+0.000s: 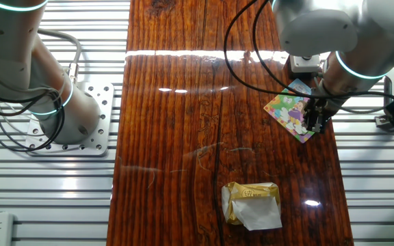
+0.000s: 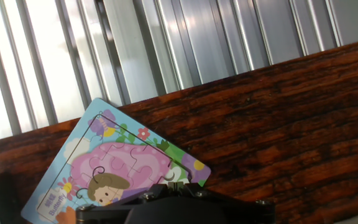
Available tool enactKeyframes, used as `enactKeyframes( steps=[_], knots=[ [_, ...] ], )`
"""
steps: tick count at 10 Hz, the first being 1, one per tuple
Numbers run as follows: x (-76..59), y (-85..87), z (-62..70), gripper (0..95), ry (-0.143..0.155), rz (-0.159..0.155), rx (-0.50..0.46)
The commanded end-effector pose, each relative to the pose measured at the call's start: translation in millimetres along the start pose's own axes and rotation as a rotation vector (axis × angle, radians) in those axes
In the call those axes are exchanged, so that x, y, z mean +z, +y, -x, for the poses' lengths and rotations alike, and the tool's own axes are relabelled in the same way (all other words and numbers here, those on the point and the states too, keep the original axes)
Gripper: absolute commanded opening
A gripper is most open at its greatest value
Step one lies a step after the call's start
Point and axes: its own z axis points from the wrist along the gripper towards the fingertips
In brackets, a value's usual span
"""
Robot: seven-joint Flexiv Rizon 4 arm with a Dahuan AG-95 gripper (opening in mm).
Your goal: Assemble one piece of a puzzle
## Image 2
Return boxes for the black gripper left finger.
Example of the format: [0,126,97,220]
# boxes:
[75,183,177,224]

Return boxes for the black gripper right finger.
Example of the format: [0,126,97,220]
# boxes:
[175,182,276,224]

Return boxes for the white green jigsaw puzzle piece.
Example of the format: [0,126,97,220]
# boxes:
[161,166,193,186]

